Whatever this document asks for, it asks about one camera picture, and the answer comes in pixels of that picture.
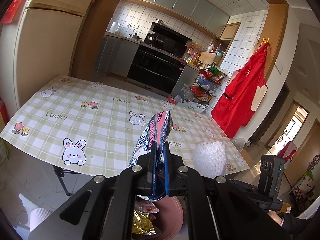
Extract beige refrigerator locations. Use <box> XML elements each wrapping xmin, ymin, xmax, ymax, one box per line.
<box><xmin>1</xmin><ymin>0</ymin><xmax>93</xmax><ymax>113</ymax></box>

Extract black range hood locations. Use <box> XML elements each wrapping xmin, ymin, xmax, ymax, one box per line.
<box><xmin>144</xmin><ymin>22</ymin><xmax>192</xmax><ymax>59</ymax></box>

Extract gold foil wrapper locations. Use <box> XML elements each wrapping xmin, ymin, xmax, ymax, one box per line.
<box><xmin>132</xmin><ymin>210</ymin><xmax>156</xmax><ymax>236</ymax></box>

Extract steel cooking pot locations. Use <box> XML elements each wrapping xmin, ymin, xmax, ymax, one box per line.
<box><xmin>129</xmin><ymin>33</ymin><xmax>141</xmax><ymax>41</ymax></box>

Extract white green shopping bag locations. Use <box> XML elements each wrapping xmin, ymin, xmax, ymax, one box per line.
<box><xmin>177</xmin><ymin>102</ymin><xmax>209</xmax><ymax>113</ymax></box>

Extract white electric kettle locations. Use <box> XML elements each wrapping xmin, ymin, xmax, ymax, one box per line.
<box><xmin>109</xmin><ymin>22</ymin><xmax>121</xmax><ymax>34</ymax></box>

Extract flower print plastic bag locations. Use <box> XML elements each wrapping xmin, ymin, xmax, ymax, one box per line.
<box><xmin>135</xmin><ymin>200</ymin><xmax>159</xmax><ymax>214</ymax></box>

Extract red fridge banner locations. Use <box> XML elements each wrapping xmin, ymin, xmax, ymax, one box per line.
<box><xmin>1</xmin><ymin>0</ymin><xmax>23</xmax><ymax>24</ymax></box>

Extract grey upper cabinets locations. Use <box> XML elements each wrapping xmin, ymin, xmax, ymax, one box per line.
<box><xmin>143</xmin><ymin>0</ymin><xmax>229</xmax><ymax>37</ymax></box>

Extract wire storage rack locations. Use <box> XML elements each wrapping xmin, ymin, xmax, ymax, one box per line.
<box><xmin>188</xmin><ymin>66</ymin><xmax>227</xmax><ymax>104</ymax></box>

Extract cardboard box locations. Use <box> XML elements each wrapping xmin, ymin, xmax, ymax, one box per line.
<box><xmin>240</xmin><ymin>149</ymin><xmax>259</xmax><ymax>167</ymax></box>

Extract wooden wall cabinet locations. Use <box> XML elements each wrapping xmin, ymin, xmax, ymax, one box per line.
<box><xmin>220</xmin><ymin>22</ymin><xmax>241</xmax><ymax>40</ymax></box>

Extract grey lower cabinets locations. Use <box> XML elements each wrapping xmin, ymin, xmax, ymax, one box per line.
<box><xmin>92</xmin><ymin>32</ymin><xmax>140</xmax><ymax>81</ymax></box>

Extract black stove oven unit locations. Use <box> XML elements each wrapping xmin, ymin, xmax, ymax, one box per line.
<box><xmin>127</xmin><ymin>43</ymin><xmax>185</xmax><ymax>96</ymax></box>

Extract grey cabinets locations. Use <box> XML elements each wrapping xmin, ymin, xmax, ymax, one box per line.
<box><xmin>92</xmin><ymin>32</ymin><xmax>140</xmax><ymax>81</ymax></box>
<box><xmin>143</xmin><ymin>0</ymin><xmax>229</xmax><ymax>37</ymax></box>

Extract blue pink snack wrapper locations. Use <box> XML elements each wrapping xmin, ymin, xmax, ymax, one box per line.
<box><xmin>129</xmin><ymin>110</ymin><xmax>173</xmax><ymax>202</ymax></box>

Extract red apron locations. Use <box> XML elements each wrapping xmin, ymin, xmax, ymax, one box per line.
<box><xmin>211</xmin><ymin>42</ymin><xmax>270</xmax><ymax>139</ymax></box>

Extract pink trash bucket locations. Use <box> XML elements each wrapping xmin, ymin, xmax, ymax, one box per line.
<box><xmin>132</xmin><ymin>195</ymin><xmax>185</xmax><ymax>240</ymax></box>

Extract white foam fruit net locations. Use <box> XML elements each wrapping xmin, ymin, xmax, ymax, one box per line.
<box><xmin>193</xmin><ymin>141</ymin><xmax>226</xmax><ymax>179</ymax></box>

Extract checkered bunny tablecloth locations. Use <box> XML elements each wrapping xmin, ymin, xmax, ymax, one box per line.
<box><xmin>1</xmin><ymin>76</ymin><xmax>248</xmax><ymax>177</ymax></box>

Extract person's right hand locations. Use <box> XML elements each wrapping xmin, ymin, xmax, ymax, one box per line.
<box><xmin>267</xmin><ymin>210</ymin><xmax>284</xmax><ymax>226</ymax></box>

